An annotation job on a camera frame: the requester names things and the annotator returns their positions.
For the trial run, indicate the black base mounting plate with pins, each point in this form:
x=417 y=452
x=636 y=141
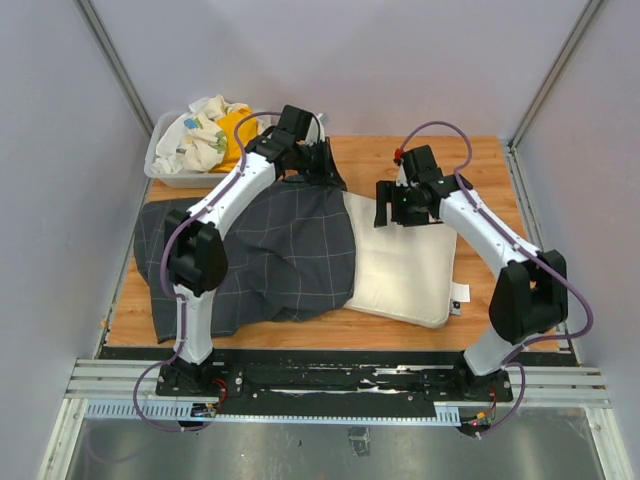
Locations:
x=337 y=384

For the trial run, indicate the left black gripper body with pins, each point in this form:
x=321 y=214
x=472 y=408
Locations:
x=314 y=161

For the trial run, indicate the translucent plastic bin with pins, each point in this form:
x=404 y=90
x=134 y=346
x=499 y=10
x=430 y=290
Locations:
x=183 y=180

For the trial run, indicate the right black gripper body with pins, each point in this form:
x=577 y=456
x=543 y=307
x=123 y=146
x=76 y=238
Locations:
x=407 y=211

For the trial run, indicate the grey slotted cable duct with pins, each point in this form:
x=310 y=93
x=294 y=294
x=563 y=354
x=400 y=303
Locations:
x=165 y=411

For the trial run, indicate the cream white pillow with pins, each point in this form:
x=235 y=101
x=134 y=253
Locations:
x=403 y=273

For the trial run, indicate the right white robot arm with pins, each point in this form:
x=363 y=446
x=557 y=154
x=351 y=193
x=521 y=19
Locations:
x=529 y=297

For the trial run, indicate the dark grey checked pillowcase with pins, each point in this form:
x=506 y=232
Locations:
x=291 y=256

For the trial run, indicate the white patterned cloth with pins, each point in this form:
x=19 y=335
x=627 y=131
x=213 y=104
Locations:
x=193 y=142

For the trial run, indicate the yellow cloth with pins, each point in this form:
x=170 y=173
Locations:
x=248 y=131

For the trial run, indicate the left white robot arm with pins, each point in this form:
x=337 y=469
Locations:
x=194 y=261

